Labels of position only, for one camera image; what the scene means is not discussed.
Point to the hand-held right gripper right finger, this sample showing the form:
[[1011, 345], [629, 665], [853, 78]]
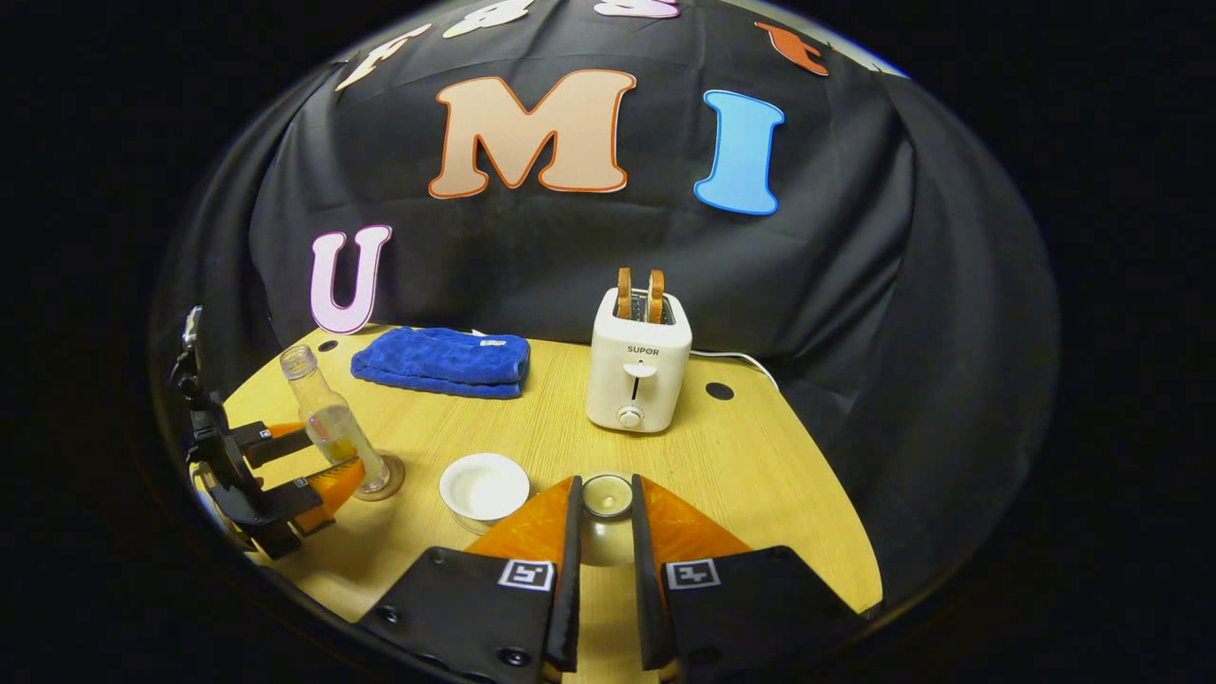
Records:
[[648, 598]]

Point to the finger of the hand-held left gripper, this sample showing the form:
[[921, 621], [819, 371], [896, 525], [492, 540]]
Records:
[[275, 445], [294, 503]]

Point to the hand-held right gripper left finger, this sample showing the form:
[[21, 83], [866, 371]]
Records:
[[570, 589]]

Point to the clear water bottle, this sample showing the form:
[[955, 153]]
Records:
[[332, 427]]

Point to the round transparent coaster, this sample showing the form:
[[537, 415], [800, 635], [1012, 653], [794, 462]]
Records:
[[391, 480]]

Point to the white teacup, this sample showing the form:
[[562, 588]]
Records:
[[484, 489]]

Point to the blue folded towel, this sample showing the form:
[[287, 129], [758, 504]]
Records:
[[437, 361]]

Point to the white toaster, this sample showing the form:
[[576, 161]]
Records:
[[636, 380]]

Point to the black backdrop cloth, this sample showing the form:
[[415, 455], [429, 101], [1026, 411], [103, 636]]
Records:
[[570, 256]]

